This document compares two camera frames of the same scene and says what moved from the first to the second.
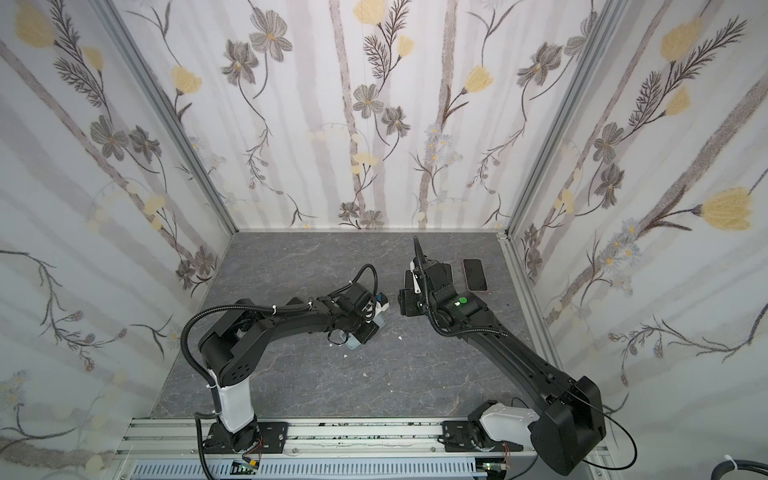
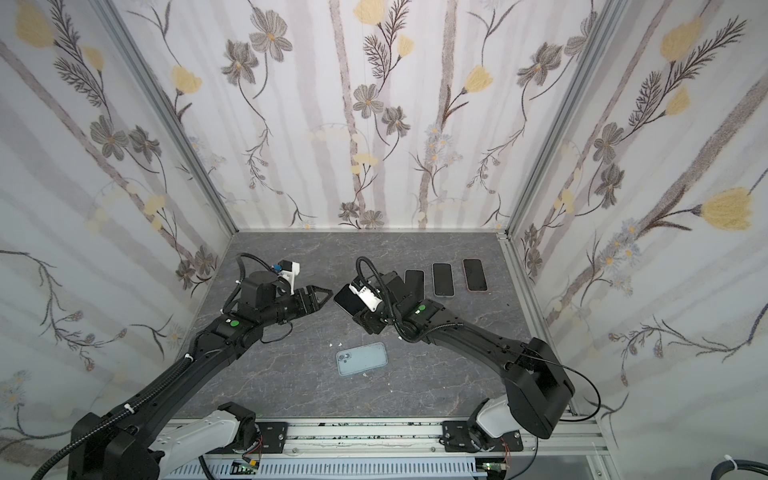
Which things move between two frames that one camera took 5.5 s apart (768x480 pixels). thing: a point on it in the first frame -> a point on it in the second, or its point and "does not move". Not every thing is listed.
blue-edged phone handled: x=474 y=273 does not move
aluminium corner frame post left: x=115 y=24 does not move
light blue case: x=351 y=340 -> x=361 y=358
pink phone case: x=474 y=274 does not move
